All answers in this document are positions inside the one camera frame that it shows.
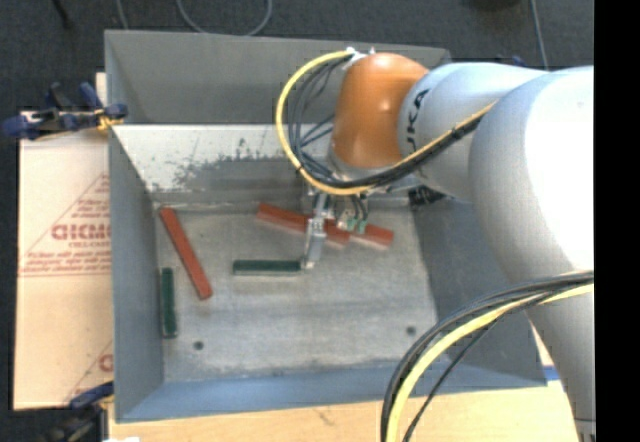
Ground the brown cardboard board, red print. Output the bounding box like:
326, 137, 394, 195
11, 128, 117, 412

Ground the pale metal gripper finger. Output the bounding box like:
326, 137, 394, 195
300, 218, 317, 272
310, 216, 328, 269

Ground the dark green flat block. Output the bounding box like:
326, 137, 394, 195
231, 258, 303, 278
159, 266, 179, 340

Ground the grey metal bin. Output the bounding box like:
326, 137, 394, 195
103, 28, 549, 424

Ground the red-brown flat block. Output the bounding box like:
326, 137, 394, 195
346, 222, 395, 252
158, 206, 215, 302
255, 201, 352, 247

